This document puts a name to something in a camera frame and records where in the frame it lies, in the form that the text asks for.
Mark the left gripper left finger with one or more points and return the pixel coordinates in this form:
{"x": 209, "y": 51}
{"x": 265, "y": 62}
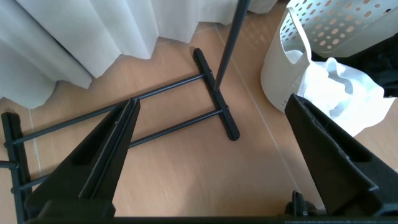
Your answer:
{"x": 62, "y": 193}

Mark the white printed shirt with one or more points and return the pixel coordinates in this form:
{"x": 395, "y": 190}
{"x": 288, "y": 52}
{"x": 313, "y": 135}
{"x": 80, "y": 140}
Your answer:
{"x": 335, "y": 93}

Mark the beige curtain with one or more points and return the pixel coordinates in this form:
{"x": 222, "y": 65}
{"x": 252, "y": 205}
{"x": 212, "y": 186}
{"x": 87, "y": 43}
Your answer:
{"x": 124, "y": 25}
{"x": 31, "y": 62}

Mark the white laundry basket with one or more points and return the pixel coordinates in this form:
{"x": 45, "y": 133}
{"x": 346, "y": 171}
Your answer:
{"x": 280, "y": 71}

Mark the black clothes rack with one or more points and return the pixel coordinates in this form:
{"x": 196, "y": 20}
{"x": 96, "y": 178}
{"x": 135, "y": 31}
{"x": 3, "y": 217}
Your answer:
{"x": 224, "y": 105}

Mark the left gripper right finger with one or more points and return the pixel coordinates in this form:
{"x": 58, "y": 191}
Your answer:
{"x": 342, "y": 186}

